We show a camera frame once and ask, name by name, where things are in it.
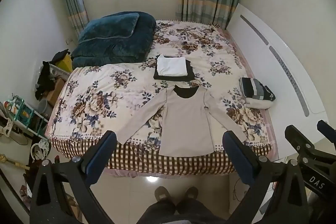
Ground black clothing heap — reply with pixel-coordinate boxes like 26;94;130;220
35;49;70;100

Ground yellow bag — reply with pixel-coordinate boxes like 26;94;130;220
56;56;73;73

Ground floral blanket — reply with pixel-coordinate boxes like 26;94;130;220
45;20;275;176

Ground teal storage rack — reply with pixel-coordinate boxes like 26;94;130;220
0;93;49;141

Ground person's shoe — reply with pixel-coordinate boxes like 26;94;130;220
185;186;199;201
154;186;170;202

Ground white folded garment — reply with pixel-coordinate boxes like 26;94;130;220
157;55;188;77

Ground person's dark pants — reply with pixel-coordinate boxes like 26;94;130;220
136;197;227;224

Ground person's right shoe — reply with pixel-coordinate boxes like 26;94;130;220
185;186;199;201

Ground cardboard box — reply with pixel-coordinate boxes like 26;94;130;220
48;78;65;105

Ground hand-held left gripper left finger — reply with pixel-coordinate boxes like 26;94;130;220
30;131;117;224

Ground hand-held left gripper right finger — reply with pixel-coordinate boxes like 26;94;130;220
222;131;309;224

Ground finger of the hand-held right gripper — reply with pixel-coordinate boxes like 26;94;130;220
285;124;322;160
316;120;336;149

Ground person's left shoe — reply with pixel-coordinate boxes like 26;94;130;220
154;186;170;202

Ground striped folded garment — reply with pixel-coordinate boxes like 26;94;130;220
239;77;276;109

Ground white headboard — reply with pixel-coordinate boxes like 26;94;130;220
226;3;328;159

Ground teal quilt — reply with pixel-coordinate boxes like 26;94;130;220
71;12;157;68

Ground beige long-sleeve shirt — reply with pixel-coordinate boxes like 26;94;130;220
117;84;247;157

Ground golden stick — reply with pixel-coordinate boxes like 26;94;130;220
0;154;31;171

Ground dark folded garment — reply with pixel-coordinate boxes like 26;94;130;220
154;56;196;81

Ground teal pillow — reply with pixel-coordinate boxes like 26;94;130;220
78;13;140;43

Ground grey bin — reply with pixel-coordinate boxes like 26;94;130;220
37;99;53;120

